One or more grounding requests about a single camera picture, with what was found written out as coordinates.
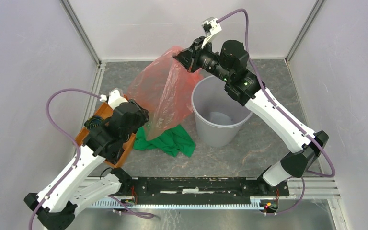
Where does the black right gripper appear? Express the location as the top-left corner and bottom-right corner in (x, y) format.
(172, 35), (232, 83)

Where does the red plastic trash bag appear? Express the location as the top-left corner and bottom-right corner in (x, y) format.
(126, 46), (204, 140)

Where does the grey plastic trash bin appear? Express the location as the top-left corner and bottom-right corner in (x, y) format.
(191, 75), (253, 147)

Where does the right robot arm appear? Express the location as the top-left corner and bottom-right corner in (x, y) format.
(174, 36), (329, 196)

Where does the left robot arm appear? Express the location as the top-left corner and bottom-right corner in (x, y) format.
(24, 97), (149, 230)

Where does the orange compartment tray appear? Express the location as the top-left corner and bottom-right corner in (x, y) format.
(75, 103), (136, 168)

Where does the green cloth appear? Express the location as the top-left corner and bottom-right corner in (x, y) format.
(133, 125), (196, 158)

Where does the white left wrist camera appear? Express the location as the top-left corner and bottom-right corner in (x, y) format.
(99, 88), (128, 110)

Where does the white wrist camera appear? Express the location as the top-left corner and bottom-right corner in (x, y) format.
(99, 88), (128, 110)
(201, 17), (222, 48)

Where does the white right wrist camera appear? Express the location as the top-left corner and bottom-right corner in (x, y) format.
(201, 17), (222, 48)

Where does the slotted cable duct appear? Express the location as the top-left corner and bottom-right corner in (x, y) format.
(89, 197), (268, 211)

